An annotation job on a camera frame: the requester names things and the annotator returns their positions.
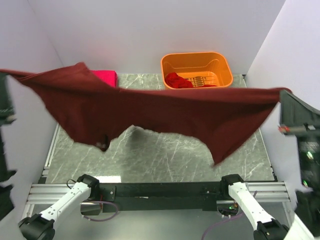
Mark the orange plastic basket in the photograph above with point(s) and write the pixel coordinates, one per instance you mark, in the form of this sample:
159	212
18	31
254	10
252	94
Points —
211	65

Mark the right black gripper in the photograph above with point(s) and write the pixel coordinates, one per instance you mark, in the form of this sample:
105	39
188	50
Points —
294	112

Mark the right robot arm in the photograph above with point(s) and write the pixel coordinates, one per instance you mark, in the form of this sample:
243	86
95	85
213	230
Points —
305	225

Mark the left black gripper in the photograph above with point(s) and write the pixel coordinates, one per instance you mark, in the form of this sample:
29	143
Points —
6	103

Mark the folded pink t-shirt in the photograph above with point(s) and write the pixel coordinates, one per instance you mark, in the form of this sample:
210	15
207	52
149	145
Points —
109	77

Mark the aluminium frame rail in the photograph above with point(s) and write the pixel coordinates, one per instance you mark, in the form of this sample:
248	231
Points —
143	156

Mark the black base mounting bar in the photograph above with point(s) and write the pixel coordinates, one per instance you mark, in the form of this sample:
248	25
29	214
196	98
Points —
164	195

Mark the red t-shirt in basket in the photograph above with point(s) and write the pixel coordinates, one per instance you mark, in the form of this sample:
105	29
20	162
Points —
178	82

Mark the dark maroon t-shirt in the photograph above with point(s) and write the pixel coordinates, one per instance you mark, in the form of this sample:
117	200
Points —
93	113

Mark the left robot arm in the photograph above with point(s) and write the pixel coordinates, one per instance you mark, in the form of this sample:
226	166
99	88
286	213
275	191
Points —
40	226

